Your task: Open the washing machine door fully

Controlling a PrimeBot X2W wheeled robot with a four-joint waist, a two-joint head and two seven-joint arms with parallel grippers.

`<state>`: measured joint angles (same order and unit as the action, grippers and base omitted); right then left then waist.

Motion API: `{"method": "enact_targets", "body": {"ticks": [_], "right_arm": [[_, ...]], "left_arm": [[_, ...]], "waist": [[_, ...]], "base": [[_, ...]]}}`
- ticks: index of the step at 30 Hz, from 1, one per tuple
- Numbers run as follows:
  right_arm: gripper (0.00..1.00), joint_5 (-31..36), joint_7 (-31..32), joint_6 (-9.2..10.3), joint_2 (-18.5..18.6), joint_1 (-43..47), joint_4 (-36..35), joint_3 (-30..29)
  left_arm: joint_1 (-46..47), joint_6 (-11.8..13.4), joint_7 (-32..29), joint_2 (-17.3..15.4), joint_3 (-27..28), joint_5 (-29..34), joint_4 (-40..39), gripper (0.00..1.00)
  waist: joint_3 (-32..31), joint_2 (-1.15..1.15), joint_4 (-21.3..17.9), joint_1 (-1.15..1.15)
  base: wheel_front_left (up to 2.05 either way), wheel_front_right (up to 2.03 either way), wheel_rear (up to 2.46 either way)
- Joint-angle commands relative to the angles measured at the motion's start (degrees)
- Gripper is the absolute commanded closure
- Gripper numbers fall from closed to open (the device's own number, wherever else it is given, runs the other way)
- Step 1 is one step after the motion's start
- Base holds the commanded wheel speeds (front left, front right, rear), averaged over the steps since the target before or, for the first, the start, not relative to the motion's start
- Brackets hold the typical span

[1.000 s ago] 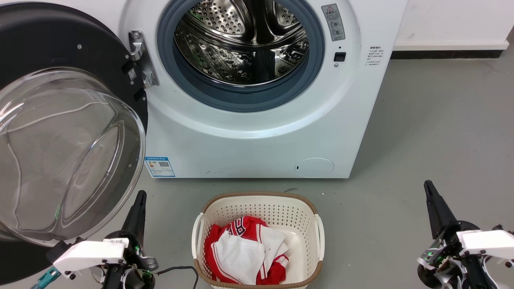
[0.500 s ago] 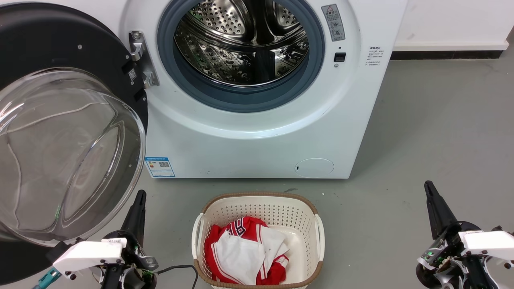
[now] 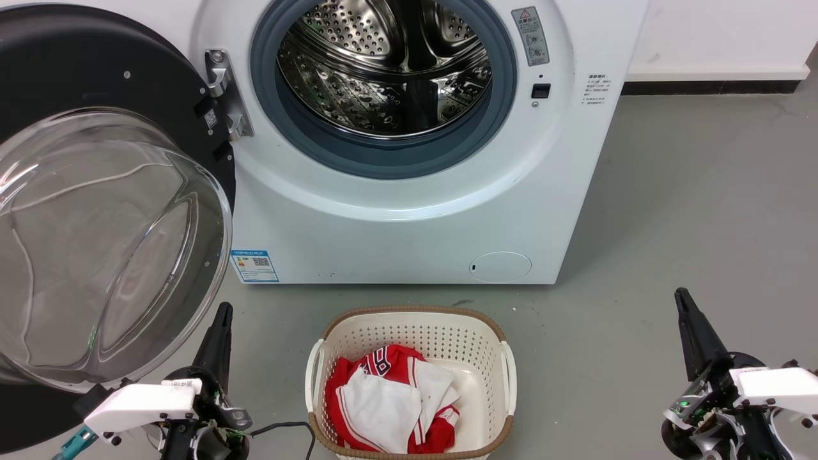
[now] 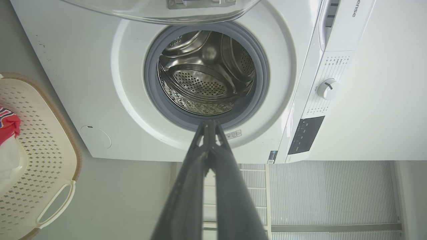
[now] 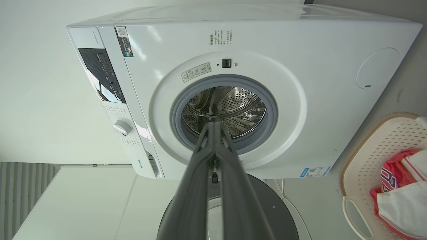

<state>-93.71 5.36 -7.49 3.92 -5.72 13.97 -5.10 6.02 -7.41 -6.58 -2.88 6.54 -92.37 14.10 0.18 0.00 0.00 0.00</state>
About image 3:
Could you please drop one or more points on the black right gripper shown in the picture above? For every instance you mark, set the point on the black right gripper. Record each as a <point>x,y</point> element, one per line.
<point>714,409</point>

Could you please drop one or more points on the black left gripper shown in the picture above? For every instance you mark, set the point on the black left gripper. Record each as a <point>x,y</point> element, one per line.
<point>220,421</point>

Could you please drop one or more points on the black round glass washer door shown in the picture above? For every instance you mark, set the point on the black round glass washer door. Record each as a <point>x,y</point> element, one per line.
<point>96,70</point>

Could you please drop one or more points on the white front-load washing machine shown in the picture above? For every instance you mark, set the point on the white front-load washing machine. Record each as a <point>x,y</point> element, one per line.
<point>383,249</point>

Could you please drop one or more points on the metal door hinge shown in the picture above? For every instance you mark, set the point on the metal door hinge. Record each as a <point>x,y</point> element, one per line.
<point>223,83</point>

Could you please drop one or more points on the black door latch socket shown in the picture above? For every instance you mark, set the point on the black door latch socket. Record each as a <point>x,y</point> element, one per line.
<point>540,91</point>

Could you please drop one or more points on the blue energy label sticker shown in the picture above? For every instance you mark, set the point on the blue energy label sticker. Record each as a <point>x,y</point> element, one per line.
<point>254,266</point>

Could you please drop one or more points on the teal connector plug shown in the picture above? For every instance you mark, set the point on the teal connector plug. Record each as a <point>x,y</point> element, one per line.
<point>75,443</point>

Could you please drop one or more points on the red and white jersey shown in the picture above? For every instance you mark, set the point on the red and white jersey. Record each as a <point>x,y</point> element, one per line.
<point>386,363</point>

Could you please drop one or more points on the cream plastic laundry basket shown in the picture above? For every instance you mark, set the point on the cream plastic laundry basket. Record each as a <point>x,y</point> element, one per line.
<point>415,332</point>

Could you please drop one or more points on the round white filter cover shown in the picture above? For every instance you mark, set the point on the round white filter cover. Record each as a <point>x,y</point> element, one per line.
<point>500,268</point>

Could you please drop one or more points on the stainless steel washer drum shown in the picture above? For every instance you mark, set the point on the stainless steel washer drum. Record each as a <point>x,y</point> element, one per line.
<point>332,96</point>

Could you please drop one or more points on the grey warning sticker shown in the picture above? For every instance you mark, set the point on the grey warning sticker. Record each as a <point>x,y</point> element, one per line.
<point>530,35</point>

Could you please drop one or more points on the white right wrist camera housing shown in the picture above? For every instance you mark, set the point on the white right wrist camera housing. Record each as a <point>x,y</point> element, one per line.
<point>779,386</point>

